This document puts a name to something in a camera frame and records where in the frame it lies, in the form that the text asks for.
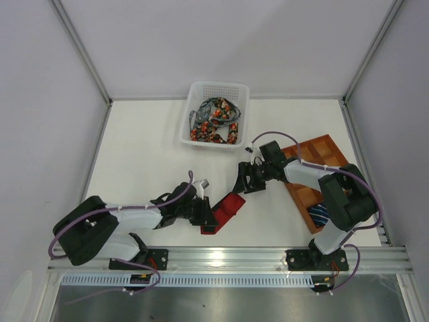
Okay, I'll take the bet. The red necktie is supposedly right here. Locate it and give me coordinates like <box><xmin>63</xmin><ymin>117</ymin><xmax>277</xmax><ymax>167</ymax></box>
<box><xmin>200</xmin><ymin>193</ymin><xmax>246</xmax><ymax>235</ymax></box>

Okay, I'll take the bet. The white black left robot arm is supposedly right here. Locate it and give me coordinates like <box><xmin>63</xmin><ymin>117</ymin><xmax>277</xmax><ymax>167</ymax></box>
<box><xmin>53</xmin><ymin>180</ymin><xmax>219</xmax><ymax>269</ymax></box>

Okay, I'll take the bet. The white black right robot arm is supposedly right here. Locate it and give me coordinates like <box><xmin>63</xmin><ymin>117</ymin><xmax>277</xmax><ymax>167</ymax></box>
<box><xmin>233</xmin><ymin>141</ymin><xmax>383</xmax><ymax>256</ymax></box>

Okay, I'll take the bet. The orange compartment tray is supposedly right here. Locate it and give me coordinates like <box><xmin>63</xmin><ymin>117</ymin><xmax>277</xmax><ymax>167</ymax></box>
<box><xmin>280</xmin><ymin>133</ymin><xmax>356</xmax><ymax>235</ymax></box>

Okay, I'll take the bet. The floral patterned necktie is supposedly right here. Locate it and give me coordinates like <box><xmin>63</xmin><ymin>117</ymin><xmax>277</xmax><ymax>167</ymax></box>
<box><xmin>190</xmin><ymin>97</ymin><xmax>241</xmax><ymax>145</ymax></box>

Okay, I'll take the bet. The blue striped rolled tie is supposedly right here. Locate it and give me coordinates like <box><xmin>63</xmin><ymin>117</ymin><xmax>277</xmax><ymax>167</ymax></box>
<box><xmin>307</xmin><ymin>203</ymin><xmax>330</xmax><ymax>227</ymax></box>

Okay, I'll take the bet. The white plastic perforated basket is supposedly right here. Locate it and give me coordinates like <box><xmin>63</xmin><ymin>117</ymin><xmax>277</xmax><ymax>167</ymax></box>
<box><xmin>179</xmin><ymin>80</ymin><xmax>249</xmax><ymax>152</ymax></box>

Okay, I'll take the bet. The grey patterned necktie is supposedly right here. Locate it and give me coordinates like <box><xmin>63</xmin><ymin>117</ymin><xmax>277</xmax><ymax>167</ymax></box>
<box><xmin>188</xmin><ymin>99</ymin><xmax>214</xmax><ymax>130</ymax></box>

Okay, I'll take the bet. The aluminium front rail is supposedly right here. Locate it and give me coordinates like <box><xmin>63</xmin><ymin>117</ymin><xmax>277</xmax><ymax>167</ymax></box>
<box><xmin>46</xmin><ymin>244</ymin><xmax>415</xmax><ymax>274</ymax></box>

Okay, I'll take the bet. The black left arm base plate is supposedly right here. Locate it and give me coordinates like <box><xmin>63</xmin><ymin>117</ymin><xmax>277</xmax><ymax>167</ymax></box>
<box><xmin>109</xmin><ymin>248</ymin><xmax>169</xmax><ymax>270</ymax></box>

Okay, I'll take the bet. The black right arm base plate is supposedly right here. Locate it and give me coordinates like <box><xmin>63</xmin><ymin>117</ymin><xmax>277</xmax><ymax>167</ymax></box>
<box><xmin>286</xmin><ymin>249</ymin><xmax>349</xmax><ymax>272</ymax></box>

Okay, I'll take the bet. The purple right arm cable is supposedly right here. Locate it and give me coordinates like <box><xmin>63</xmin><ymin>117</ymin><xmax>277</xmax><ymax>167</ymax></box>
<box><xmin>251</xmin><ymin>130</ymin><xmax>385</xmax><ymax>296</ymax></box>

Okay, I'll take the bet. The white slotted cable duct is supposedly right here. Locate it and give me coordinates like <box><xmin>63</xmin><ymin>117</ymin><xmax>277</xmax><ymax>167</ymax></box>
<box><xmin>61</xmin><ymin>273</ymin><xmax>314</xmax><ymax>288</ymax></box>

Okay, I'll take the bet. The aluminium right frame post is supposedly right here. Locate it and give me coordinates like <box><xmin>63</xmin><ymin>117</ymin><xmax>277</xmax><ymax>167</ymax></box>
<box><xmin>342</xmin><ymin>0</ymin><xmax>406</xmax><ymax>105</ymax></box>

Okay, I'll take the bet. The aluminium frame post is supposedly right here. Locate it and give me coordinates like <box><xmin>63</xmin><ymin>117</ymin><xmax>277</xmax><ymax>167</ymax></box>
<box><xmin>48</xmin><ymin>0</ymin><xmax>113</xmax><ymax>107</ymax></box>
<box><xmin>342</xmin><ymin>0</ymin><xmax>406</xmax><ymax>105</ymax></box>

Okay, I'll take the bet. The aluminium left frame post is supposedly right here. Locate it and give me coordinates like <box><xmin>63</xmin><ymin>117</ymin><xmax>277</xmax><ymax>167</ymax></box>
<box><xmin>48</xmin><ymin>0</ymin><xmax>113</xmax><ymax>107</ymax></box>

